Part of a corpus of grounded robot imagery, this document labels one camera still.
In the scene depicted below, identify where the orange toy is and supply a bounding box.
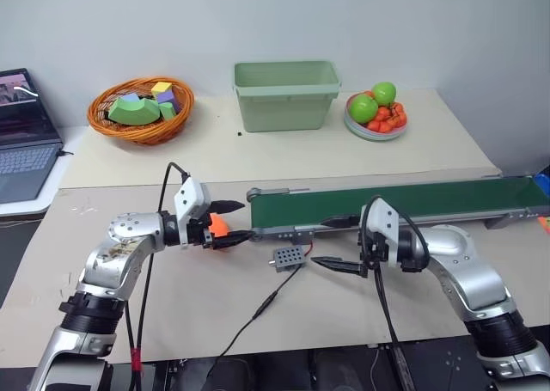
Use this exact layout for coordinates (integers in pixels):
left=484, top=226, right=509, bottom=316
left=208, top=214, right=231, bottom=238

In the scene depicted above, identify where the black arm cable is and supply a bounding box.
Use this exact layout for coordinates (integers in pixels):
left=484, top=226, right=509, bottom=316
left=359, top=195, right=431, bottom=391
left=123, top=162, right=191, bottom=391

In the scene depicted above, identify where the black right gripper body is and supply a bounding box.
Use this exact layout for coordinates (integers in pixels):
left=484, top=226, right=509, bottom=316
left=358, top=231, right=390, bottom=278

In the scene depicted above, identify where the grey laptop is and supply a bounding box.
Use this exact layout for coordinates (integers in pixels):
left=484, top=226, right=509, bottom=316
left=0, top=67, right=64, bottom=205

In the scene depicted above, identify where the plate of fruit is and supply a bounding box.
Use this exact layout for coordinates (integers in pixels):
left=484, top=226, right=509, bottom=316
left=343, top=91, right=409, bottom=143

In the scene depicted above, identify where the green toy apple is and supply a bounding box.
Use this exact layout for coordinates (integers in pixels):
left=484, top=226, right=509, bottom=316
left=370, top=81, right=398, bottom=107
left=347, top=95, right=380, bottom=125

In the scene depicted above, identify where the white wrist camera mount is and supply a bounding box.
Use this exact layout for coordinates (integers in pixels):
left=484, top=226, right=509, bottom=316
left=359, top=196, right=403, bottom=266
left=173, top=177, right=212, bottom=251

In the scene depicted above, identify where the purple foam block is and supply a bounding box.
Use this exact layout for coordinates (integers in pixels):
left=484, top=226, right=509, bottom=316
left=154, top=89, right=180, bottom=113

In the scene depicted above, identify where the beige paper sheet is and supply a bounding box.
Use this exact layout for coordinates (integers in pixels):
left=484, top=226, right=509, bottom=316
left=57, top=87, right=503, bottom=191
left=0, top=180, right=550, bottom=367

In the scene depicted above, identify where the pale green plastic bin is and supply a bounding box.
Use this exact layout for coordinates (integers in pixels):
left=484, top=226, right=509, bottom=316
left=233, top=60, right=343, bottom=133

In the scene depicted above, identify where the white side table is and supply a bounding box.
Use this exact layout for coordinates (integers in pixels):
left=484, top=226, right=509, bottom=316
left=0, top=124, right=92, bottom=218

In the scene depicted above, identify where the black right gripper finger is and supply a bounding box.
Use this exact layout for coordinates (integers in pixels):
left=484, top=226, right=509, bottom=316
left=310, top=256, right=367, bottom=277
left=319, top=215, right=364, bottom=230

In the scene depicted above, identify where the green arch foam block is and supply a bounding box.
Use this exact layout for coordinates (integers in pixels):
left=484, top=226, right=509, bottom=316
left=107, top=95, right=162, bottom=126

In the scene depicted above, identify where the orange wicker basket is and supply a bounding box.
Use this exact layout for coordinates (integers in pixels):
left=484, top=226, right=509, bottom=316
left=87, top=76, right=196, bottom=145

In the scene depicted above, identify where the black control box cable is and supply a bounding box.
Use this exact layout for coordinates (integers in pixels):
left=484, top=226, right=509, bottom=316
left=205, top=265, right=303, bottom=391

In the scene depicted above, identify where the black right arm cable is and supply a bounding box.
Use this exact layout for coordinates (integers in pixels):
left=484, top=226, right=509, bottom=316
left=359, top=195, right=431, bottom=391

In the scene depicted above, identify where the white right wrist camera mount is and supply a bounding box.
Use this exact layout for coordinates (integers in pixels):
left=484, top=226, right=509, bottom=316
left=359, top=196, right=403, bottom=266

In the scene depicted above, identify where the green conveyor belt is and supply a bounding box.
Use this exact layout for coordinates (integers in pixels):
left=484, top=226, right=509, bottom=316
left=245, top=174, right=550, bottom=244

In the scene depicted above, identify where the grey conveyor control box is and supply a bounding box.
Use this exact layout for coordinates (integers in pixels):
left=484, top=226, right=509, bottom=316
left=269, top=247, right=304, bottom=274

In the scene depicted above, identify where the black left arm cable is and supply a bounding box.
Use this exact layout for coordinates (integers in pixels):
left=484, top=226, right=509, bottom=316
left=123, top=162, right=191, bottom=391

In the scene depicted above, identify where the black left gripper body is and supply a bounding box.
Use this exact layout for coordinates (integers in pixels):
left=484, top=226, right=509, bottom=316
left=187, top=217, right=215, bottom=252

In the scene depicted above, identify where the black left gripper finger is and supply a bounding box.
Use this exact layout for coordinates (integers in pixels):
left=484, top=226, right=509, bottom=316
left=208, top=199, right=247, bottom=216
left=213, top=231, right=252, bottom=252

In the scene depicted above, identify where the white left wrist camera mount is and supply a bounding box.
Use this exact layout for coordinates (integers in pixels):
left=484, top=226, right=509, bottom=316
left=173, top=177, right=212, bottom=251

